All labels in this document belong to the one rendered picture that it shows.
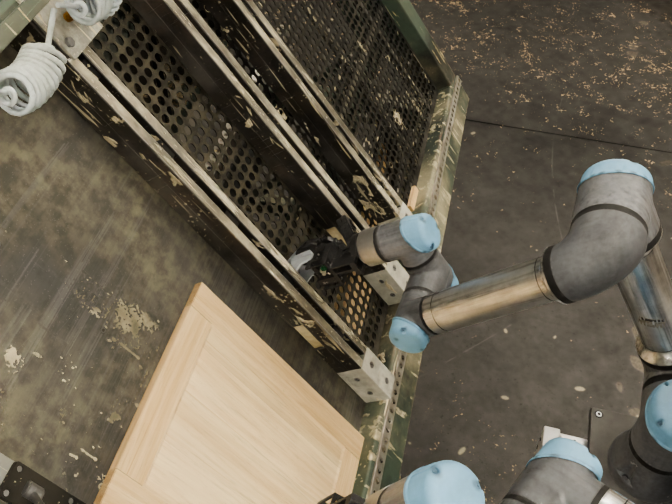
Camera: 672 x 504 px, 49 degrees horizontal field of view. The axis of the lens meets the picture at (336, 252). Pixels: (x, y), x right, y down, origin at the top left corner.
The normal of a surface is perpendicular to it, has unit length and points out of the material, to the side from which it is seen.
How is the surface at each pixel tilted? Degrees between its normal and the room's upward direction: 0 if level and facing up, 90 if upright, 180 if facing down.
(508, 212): 0
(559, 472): 4
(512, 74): 0
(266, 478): 56
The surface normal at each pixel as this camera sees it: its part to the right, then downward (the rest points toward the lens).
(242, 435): 0.80, -0.25
